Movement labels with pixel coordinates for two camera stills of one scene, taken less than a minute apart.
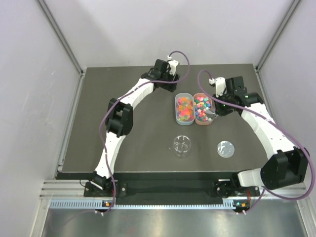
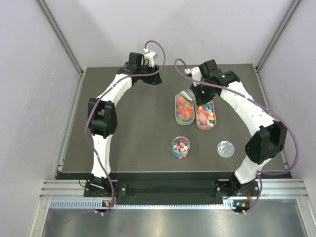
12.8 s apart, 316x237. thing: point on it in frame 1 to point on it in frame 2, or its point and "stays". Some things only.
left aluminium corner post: x=65 y=44 stays
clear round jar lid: x=225 y=149 stays
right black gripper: x=219 y=110 to x=200 y=100
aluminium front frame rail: x=53 y=189 stays
